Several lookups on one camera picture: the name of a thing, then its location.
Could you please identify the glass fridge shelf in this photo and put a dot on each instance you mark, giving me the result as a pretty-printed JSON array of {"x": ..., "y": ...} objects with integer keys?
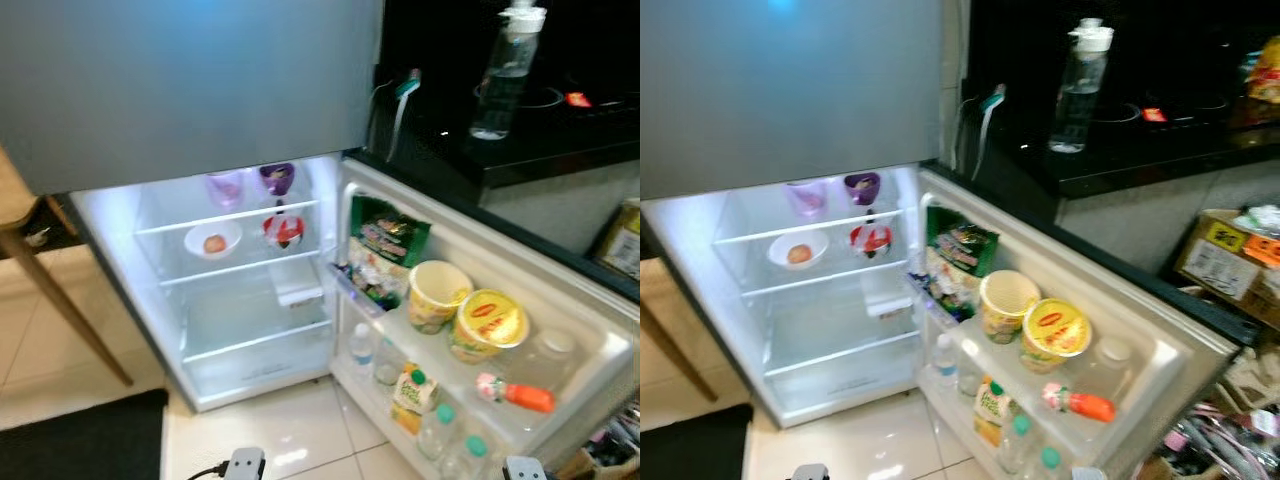
[
  {"x": 810, "y": 227},
  {"x": 260, "y": 340},
  {"x": 230, "y": 217},
  {"x": 240, "y": 268},
  {"x": 830, "y": 280},
  {"x": 840, "y": 355}
]

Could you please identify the grey fridge body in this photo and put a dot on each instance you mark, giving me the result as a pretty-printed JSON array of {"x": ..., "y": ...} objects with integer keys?
[
  {"x": 830, "y": 360},
  {"x": 250, "y": 340}
]

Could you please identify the white fridge tray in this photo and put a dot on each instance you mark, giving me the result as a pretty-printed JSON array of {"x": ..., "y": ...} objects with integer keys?
[
  {"x": 297, "y": 296},
  {"x": 888, "y": 305}
]

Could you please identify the printed cardboard box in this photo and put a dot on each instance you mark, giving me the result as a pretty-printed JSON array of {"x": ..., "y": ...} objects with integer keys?
[
  {"x": 1225, "y": 265},
  {"x": 622, "y": 245}
]

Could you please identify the light wooden table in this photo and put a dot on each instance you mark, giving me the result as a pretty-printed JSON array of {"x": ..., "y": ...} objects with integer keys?
[
  {"x": 680, "y": 353},
  {"x": 12, "y": 195}
]

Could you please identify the black kitchen countertop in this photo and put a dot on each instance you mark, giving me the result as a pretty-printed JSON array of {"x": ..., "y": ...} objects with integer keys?
[
  {"x": 560, "y": 130},
  {"x": 1150, "y": 150}
]

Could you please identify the white bowl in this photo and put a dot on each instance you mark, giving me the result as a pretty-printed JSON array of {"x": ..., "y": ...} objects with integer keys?
[
  {"x": 195, "y": 242},
  {"x": 780, "y": 255}
]

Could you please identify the clear jar white cap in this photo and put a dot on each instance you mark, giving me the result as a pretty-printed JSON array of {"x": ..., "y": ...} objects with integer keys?
[
  {"x": 1108, "y": 365},
  {"x": 552, "y": 360}
]

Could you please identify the small red hob light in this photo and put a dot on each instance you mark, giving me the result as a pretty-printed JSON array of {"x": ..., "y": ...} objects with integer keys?
[
  {"x": 578, "y": 99},
  {"x": 1154, "y": 115}
]

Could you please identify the reddish apple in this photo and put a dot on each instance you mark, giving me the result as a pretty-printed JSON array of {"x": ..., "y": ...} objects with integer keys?
[
  {"x": 798, "y": 254},
  {"x": 214, "y": 244}
]

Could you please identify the pale purple cup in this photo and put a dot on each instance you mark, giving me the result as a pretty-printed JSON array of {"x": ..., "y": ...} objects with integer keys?
[
  {"x": 805, "y": 197},
  {"x": 225, "y": 188}
]

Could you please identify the yellow lidded noodle cup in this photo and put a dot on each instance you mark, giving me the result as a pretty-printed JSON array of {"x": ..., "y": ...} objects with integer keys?
[
  {"x": 490, "y": 325},
  {"x": 1055, "y": 335}
]

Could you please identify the small orange bottle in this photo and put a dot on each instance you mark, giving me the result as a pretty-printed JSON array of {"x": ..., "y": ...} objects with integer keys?
[
  {"x": 525, "y": 397},
  {"x": 1085, "y": 405}
]

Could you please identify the pile of pink hangers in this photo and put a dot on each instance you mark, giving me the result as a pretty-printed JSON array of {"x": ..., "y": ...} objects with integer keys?
[
  {"x": 1215, "y": 440},
  {"x": 610, "y": 445}
]

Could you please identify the tall clear water bottle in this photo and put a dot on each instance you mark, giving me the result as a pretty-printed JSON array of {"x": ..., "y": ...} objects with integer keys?
[
  {"x": 1082, "y": 90},
  {"x": 505, "y": 80}
]

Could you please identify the black floor mat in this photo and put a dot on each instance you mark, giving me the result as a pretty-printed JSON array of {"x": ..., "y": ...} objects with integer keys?
[
  {"x": 80, "y": 440},
  {"x": 690, "y": 445}
]

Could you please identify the dark purple cup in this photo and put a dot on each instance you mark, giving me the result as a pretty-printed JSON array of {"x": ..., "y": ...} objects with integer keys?
[
  {"x": 277, "y": 178},
  {"x": 862, "y": 186}
]

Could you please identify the metal bowl red contents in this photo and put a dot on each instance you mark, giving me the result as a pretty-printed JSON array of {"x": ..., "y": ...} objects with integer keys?
[
  {"x": 871, "y": 240},
  {"x": 283, "y": 232}
]

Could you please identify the green snack bag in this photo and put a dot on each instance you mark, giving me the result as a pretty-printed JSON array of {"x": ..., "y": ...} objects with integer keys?
[
  {"x": 385, "y": 235},
  {"x": 960, "y": 245}
]

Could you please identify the green yellow juice carton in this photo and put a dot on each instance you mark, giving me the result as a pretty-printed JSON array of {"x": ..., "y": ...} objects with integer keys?
[
  {"x": 993, "y": 410},
  {"x": 413, "y": 395}
]

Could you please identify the green capped clear bottle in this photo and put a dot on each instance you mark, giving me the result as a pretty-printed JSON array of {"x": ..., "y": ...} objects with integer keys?
[
  {"x": 438, "y": 430},
  {"x": 1015, "y": 445},
  {"x": 468, "y": 458},
  {"x": 1045, "y": 465}
]

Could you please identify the teal white brush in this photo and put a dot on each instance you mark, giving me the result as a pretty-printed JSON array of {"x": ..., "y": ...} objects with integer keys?
[
  {"x": 405, "y": 90},
  {"x": 990, "y": 105}
]

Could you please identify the clear glass jar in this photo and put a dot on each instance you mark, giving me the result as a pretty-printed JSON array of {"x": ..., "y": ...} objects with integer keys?
[
  {"x": 388, "y": 365},
  {"x": 968, "y": 375}
]

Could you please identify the purple candy pack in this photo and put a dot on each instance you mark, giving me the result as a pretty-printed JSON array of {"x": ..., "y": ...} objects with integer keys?
[
  {"x": 360, "y": 285},
  {"x": 935, "y": 295}
]

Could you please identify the yellow red snack packets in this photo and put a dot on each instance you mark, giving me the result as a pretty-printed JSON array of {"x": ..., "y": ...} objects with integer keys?
[{"x": 1265, "y": 70}]

